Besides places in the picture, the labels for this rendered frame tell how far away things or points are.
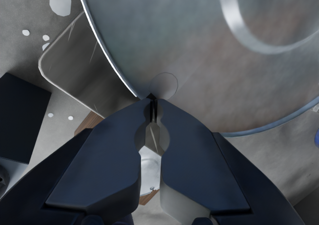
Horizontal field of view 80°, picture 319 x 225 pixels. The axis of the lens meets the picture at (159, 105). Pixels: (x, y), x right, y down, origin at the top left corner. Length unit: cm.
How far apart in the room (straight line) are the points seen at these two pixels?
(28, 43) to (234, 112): 86
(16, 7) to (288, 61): 88
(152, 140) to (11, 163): 50
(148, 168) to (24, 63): 66
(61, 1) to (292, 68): 24
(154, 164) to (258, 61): 67
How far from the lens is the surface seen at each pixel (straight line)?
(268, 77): 19
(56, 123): 108
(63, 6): 25
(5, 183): 65
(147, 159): 77
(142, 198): 99
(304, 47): 21
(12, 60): 98
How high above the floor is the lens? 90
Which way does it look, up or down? 55 degrees down
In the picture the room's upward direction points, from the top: 145 degrees clockwise
